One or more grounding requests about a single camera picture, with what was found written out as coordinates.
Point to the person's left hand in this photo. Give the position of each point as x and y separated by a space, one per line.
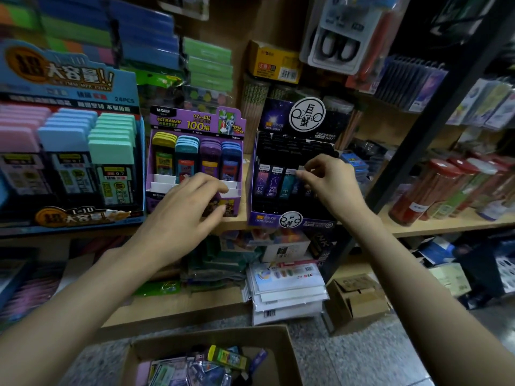
181 221

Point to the person's right hand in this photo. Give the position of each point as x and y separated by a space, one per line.
338 189

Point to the black and white display box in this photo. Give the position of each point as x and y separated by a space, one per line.
306 116

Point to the wooden shelf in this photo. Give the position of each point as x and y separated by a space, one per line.
418 227

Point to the purple display box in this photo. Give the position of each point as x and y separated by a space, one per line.
193 120

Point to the pile of pencil lead cases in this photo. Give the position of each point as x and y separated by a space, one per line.
225 357

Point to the brown cardboard box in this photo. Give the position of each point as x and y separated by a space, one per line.
273 341

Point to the blue display box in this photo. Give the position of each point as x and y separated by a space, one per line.
72 68

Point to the person's left forearm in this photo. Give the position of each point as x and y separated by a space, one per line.
72 317

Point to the person's right forearm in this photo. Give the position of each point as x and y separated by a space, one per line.
434 301

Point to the heap of green teal packs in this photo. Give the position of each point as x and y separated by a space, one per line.
213 265

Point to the white printed carton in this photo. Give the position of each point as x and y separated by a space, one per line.
282 249

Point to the red cylinder containers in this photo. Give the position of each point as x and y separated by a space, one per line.
422 193

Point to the small open brown carton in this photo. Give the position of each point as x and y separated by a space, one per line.
358 305

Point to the stack of white packets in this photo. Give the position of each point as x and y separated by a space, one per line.
282 293

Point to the row of dark blue refills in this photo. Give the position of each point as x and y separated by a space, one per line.
410 84

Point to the yellow carton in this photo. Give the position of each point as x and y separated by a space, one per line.
273 62

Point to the hanging white blister package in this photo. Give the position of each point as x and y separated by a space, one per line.
342 44

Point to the stack of green packets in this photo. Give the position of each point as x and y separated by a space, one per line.
207 66

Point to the black plastic basket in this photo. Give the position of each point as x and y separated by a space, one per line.
491 265

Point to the stack of blue packets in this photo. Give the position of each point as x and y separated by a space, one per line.
145 40

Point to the stack of multicoloured packets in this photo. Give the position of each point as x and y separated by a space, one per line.
16 16

